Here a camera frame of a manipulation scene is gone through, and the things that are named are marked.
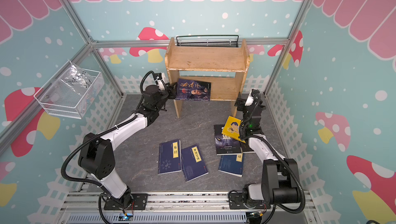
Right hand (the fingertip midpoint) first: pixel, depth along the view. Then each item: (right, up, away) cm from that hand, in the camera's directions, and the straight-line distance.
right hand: (246, 93), depth 81 cm
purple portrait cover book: (-29, +3, +11) cm, 31 cm away
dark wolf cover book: (-10, -30, +11) cm, 34 cm away
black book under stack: (+2, -31, +10) cm, 33 cm away
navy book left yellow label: (-42, -37, +6) cm, 56 cm away
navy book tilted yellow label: (-28, -40, +5) cm, 49 cm away
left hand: (-39, +5, +3) cm, 39 cm away
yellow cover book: (-5, -21, +16) cm, 27 cm away
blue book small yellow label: (-7, -39, +4) cm, 40 cm away
